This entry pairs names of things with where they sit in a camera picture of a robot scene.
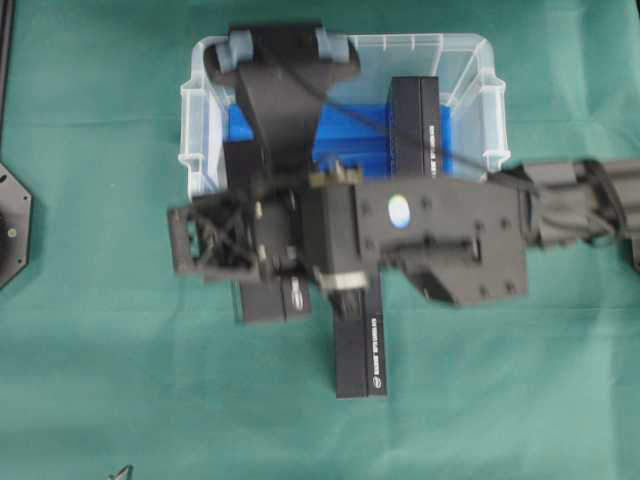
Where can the green table cloth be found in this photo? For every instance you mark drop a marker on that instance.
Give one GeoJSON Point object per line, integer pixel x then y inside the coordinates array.
{"type": "Point", "coordinates": [110, 359]}

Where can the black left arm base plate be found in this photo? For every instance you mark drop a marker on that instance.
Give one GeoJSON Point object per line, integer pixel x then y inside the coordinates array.
{"type": "Point", "coordinates": [16, 209]}

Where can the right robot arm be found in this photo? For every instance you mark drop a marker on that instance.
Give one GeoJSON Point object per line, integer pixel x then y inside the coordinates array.
{"type": "Point", "coordinates": [458, 241]}

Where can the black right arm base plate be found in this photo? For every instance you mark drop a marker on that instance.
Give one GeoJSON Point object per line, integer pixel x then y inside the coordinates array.
{"type": "Point", "coordinates": [635, 253]}

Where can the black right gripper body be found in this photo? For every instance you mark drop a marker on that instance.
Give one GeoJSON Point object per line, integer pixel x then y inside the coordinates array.
{"type": "Point", "coordinates": [253, 233]}

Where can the blue liner in case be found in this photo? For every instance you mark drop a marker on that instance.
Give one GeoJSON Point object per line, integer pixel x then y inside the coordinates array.
{"type": "Point", "coordinates": [353, 142]}

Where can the black table frame rail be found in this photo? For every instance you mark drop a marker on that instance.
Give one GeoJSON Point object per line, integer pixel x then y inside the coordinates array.
{"type": "Point", "coordinates": [7, 15]}

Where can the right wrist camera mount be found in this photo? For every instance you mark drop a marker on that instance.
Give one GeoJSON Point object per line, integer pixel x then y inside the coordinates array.
{"type": "Point", "coordinates": [281, 74]}

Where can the black camera box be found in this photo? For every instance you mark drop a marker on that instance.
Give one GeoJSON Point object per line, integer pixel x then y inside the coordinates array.
{"type": "Point", "coordinates": [255, 303]}
{"type": "Point", "coordinates": [414, 126]}
{"type": "Point", "coordinates": [360, 356]}

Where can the clear plastic storage case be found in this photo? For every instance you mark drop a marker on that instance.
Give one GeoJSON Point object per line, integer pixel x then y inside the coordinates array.
{"type": "Point", "coordinates": [471, 98]}

